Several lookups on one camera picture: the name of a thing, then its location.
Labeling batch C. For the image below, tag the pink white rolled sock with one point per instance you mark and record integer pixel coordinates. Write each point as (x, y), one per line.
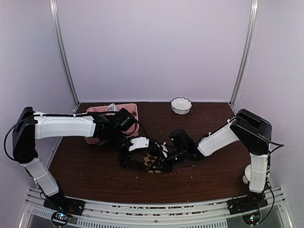
(112, 108)

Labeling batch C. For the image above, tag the pink divided storage box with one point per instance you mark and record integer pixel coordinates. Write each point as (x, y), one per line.
(120, 125)

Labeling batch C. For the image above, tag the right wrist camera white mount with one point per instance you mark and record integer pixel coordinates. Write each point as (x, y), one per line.
(164, 150)

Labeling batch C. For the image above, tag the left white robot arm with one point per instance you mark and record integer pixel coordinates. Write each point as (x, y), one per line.
(32, 126)

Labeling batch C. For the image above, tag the aluminium front rail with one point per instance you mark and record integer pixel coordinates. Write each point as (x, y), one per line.
(102, 214)

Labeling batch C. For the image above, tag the left aluminium corner post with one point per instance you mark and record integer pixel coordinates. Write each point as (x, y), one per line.
(62, 51)

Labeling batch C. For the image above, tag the white scalloped ceramic bowl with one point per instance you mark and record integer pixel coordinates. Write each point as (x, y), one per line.
(181, 105)

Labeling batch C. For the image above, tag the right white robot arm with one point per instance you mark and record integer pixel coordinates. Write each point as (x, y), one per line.
(251, 131)

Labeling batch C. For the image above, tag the brown argyle patterned sock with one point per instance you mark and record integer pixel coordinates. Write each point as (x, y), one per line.
(149, 161)

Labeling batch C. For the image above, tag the right aluminium corner post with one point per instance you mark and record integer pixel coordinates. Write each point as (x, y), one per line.
(251, 29)

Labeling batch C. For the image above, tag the white paper cup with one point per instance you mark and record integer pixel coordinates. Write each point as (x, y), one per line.
(247, 174)

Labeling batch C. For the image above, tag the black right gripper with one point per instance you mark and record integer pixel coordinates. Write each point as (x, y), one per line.
(166, 166)

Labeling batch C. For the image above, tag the aluminium corner post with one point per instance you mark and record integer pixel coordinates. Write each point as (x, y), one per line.
(251, 29)
(62, 51)

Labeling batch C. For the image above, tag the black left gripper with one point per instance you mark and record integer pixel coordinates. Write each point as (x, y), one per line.
(127, 164)

